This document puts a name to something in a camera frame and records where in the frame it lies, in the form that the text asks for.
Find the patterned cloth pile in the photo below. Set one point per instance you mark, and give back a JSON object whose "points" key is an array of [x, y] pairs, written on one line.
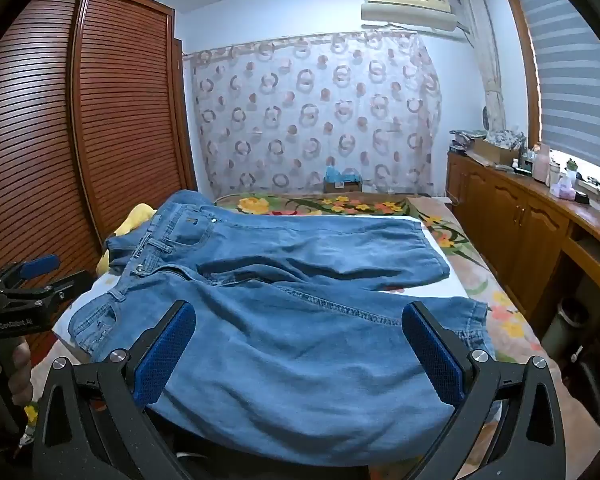
{"points": [[505, 136], [467, 136]]}

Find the pink bottle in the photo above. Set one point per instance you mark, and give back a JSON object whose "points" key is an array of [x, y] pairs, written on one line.
{"points": [[541, 165]]}

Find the green-capped bottle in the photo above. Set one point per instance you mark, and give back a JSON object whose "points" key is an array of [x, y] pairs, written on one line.
{"points": [[571, 172]]}

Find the white fruit-print blanket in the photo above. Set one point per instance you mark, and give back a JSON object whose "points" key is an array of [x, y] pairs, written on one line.
{"points": [[455, 285]]}

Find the grey trash bin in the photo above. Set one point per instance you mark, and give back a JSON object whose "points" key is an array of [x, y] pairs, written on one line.
{"points": [[570, 325]]}

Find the wooden window frame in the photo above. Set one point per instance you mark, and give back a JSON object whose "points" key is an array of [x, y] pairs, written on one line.
{"points": [[522, 60]]}

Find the circle-print sheer curtain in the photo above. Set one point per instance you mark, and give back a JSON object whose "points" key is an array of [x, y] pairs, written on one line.
{"points": [[310, 110]]}

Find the blue denim pants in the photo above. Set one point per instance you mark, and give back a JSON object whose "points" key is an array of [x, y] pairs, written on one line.
{"points": [[290, 360]]}

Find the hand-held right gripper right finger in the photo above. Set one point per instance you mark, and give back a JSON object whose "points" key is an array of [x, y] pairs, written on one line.
{"points": [[432, 355]]}

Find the open cardboard box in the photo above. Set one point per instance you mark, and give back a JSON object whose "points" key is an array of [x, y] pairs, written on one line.
{"points": [[495, 152]]}

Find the brown louvered wooden wardrobe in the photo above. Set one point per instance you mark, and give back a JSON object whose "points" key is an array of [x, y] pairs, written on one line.
{"points": [[125, 110]]}

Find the small cardboard box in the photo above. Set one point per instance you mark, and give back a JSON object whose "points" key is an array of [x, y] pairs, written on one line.
{"points": [[342, 187]]}

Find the dark green container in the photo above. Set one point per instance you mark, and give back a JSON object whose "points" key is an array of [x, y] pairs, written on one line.
{"points": [[529, 162]]}

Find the blue denim jeans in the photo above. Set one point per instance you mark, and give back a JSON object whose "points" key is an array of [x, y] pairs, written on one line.
{"points": [[360, 205]]}

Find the round grey object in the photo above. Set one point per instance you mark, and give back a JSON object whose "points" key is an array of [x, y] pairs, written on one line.
{"points": [[486, 119]]}

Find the wall air conditioner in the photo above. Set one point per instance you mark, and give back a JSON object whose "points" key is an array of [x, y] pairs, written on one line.
{"points": [[405, 10]]}

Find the purple tissue pack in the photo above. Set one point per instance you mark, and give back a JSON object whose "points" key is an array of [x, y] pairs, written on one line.
{"points": [[563, 190]]}

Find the long wooden cabinet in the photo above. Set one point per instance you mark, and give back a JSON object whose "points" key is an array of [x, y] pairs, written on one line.
{"points": [[510, 220]]}

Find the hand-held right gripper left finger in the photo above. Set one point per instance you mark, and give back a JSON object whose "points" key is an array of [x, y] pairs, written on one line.
{"points": [[165, 355]]}

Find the blue plastic bag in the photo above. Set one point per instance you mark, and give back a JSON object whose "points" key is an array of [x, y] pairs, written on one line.
{"points": [[342, 176]]}

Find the grey striped window blind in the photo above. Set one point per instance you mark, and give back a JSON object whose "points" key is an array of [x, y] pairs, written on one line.
{"points": [[570, 70]]}

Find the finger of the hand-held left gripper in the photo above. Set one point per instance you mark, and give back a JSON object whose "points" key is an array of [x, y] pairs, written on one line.
{"points": [[65, 284], [40, 265]]}

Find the beige tied lace curtain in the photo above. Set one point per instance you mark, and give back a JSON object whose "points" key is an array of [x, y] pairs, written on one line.
{"points": [[485, 50]]}

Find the yellow cloth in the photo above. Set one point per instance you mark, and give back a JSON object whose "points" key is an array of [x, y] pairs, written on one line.
{"points": [[135, 217]]}

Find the person's left hand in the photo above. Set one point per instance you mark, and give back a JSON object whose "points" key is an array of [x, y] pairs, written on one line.
{"points": [[21, 370]]}

